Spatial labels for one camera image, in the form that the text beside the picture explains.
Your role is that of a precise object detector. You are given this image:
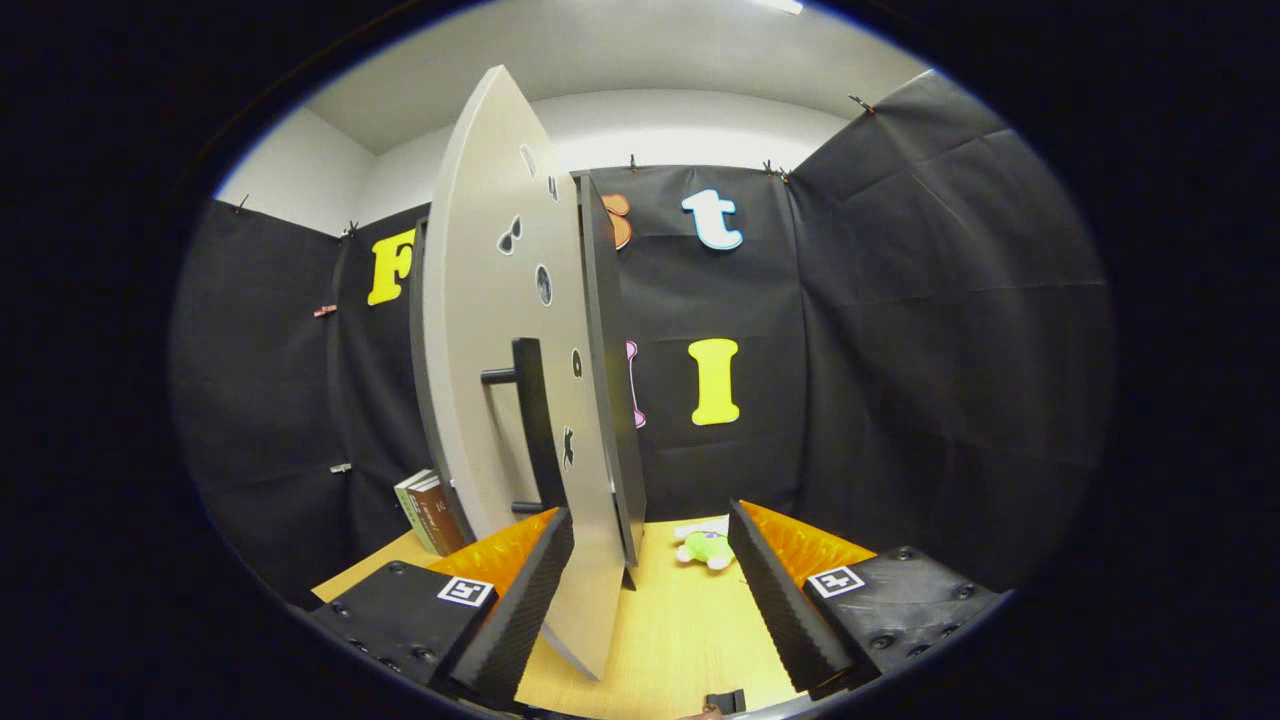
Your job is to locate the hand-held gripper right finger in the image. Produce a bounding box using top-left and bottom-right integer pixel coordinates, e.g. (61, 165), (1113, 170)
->
(727, 498), (1006, 701)

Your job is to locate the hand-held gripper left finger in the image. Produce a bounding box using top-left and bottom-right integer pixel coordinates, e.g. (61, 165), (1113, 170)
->
(305, 507), (577, 706)

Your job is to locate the black door handle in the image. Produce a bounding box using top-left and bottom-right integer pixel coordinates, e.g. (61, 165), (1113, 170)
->
(480, 337), (569, 516)

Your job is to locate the green and pink plush toy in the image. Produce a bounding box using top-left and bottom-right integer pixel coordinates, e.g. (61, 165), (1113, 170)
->
(672, 520), (736, 571)

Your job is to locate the thick brown book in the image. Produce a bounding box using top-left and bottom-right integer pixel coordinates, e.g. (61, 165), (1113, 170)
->
(408, 478), (467, 557)

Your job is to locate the green book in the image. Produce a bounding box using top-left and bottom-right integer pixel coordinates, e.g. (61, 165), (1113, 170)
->
(394, 469), (436, 554)

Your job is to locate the grey cabinet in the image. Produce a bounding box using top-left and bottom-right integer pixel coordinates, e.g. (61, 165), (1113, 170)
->
(408, 170), (648, 591)

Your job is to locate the black backdrop cloth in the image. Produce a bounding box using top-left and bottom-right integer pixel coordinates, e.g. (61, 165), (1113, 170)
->
(168, 68), (1116, 611)

